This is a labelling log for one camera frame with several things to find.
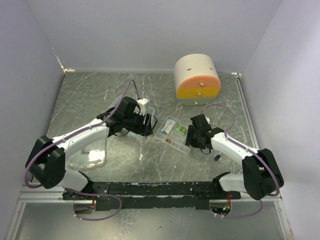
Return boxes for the green sachet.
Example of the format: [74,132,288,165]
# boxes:
[174,125,188,135]

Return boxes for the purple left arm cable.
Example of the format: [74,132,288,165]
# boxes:
[24,79,141,189]

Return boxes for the white gauze pad on lid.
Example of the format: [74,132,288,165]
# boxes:
[88,150,105,162]

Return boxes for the aluminium frame rail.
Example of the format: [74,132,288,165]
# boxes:
[4,184,68,240]

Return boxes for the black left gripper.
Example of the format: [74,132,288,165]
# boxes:
[124,109,154,137]

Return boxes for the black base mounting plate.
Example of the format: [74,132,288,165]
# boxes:
[62,181,241,211]

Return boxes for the round drawer cabinet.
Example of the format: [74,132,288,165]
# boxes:
[173,53,221,106]

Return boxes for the clear plastic box lid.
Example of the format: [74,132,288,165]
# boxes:
[68,138,107,172]

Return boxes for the clear packet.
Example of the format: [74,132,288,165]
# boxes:
[160,119,176,134]

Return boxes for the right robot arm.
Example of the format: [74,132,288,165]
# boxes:
[185,114,285,200]

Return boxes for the clear compartment tray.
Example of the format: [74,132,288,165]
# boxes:
[155,116,191,154]

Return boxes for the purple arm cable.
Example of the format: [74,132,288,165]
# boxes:
[24,79,141,189]
[201,103,281,196]

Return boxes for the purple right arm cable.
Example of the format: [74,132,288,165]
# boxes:
[201,103,281,196]

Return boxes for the small dark blue cap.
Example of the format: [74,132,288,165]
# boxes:
[214,154,221,162]

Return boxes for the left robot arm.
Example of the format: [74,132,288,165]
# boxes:
[25,96,158,200]

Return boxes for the clear plastic storage box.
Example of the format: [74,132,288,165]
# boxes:
[115,98,158,142]

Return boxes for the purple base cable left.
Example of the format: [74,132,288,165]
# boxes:
[64,189,124,221]

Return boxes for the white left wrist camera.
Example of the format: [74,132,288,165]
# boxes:
[137,98,150,115]

